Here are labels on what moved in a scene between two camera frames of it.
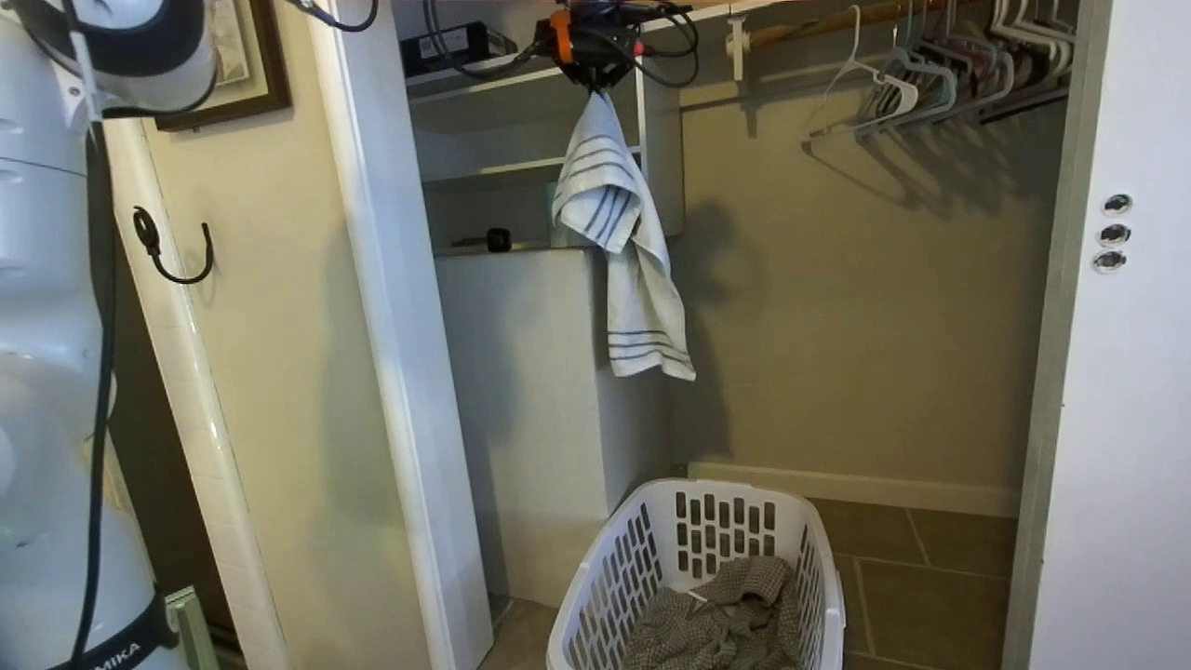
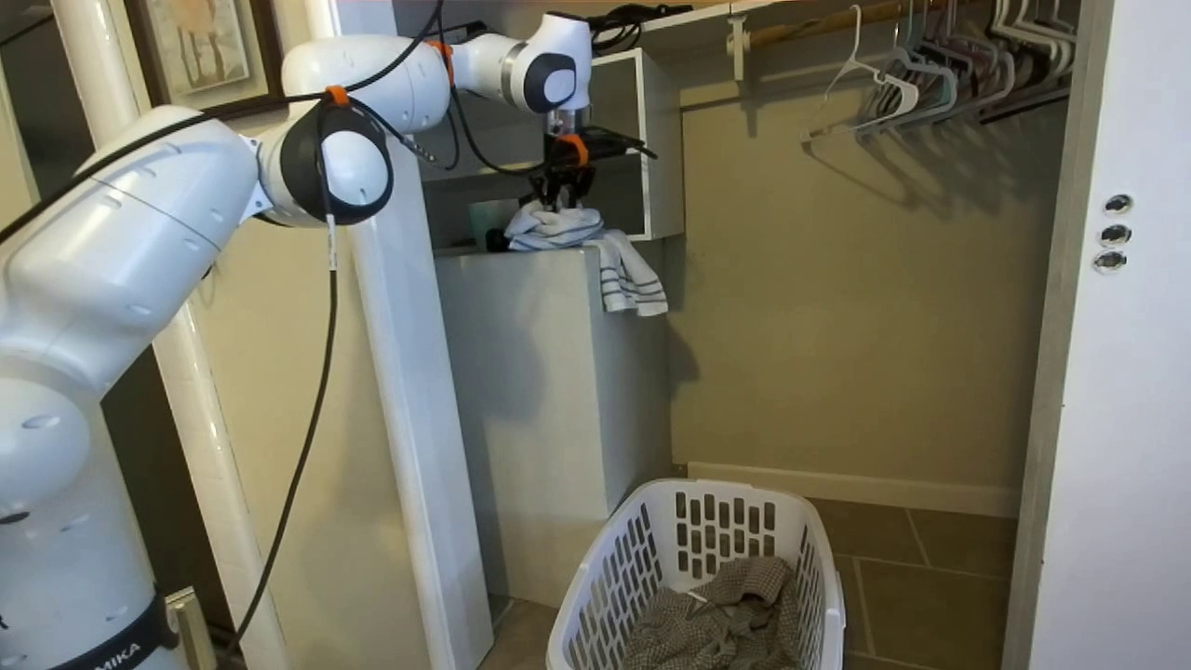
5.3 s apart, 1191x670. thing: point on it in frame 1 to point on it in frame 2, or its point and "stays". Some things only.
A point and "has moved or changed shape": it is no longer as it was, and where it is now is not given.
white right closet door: [1101, 567] stays
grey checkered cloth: [740, 618] stays
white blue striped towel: [602, 195] has moved or changed shape
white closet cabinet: [569, 444] stays
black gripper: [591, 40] to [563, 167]
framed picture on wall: [249, 67] stays
